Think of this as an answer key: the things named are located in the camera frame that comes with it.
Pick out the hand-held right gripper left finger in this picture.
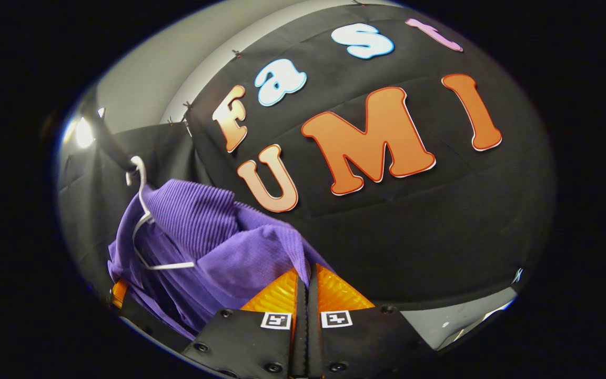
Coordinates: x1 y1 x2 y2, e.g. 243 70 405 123
182 266 309 379

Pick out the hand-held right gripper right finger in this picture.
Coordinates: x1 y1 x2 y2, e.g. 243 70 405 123
307 263 438 379

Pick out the purple corduroy jacket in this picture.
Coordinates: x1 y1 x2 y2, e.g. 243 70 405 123
107 179 335 340

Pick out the white plastic hanger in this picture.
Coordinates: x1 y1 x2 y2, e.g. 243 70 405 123
126 156 196 272

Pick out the black clothes rack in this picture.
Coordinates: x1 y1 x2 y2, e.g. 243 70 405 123
90 105 139 173

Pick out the bright ceiling light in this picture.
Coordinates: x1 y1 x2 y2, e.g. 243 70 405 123
72 116 96 151

